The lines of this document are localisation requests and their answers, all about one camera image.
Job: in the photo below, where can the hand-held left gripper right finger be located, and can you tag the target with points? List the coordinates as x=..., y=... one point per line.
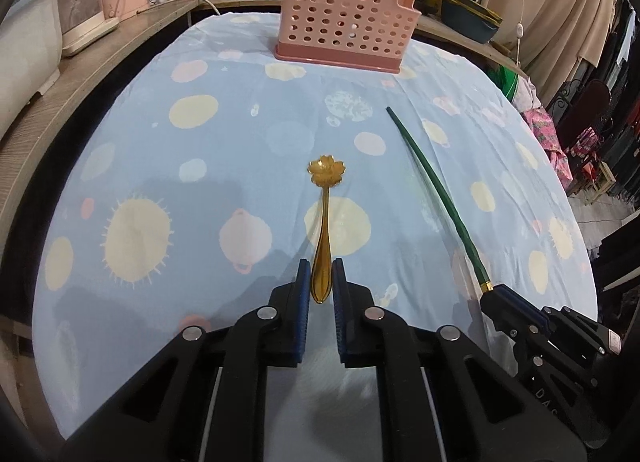
x=340, y=322

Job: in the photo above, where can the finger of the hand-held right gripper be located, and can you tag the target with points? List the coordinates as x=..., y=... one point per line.
x=515, y=298
x=505, y=317

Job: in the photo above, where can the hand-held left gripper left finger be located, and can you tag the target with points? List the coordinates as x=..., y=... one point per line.
x=302, y=322

